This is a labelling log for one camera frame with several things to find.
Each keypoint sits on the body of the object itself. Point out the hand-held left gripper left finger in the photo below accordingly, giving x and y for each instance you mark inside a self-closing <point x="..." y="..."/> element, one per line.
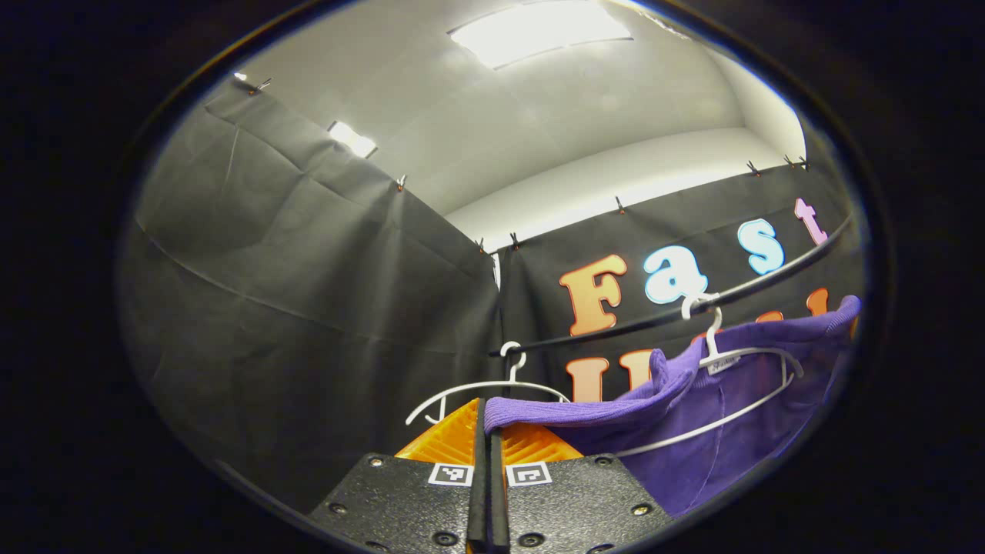
<point x="400" y="508"/>

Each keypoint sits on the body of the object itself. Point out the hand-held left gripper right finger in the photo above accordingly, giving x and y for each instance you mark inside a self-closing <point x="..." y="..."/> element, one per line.
<point x="577" y="508"/>

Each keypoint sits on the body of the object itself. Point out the purple ribbed jacket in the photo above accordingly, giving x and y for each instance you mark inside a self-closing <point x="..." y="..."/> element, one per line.
<point x="716" y="454"/>

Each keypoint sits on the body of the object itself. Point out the plain white hanger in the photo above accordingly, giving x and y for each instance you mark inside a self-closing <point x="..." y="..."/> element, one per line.
<point x="492" y="385"/>

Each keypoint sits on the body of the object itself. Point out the black clothes rack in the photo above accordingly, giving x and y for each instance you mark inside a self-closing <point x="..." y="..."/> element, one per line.
<point x="616" y="326"/>

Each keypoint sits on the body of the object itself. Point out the white hanger with label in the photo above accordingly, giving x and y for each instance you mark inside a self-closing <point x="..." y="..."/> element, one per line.
<point x="723" y="362"/>

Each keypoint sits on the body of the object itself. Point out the black backdrop cloth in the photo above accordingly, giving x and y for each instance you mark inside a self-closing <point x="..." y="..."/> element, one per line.
<point x="308" y="292"/>

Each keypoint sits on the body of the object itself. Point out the row of small backdrop clips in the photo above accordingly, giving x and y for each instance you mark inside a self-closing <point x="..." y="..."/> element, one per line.
<point x="400" y="183"/>

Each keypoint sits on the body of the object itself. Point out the rectangular ceiling light panel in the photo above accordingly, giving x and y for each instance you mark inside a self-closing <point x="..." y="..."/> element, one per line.
<point x="539" y="31"/>
<point x="352" y="139"/>

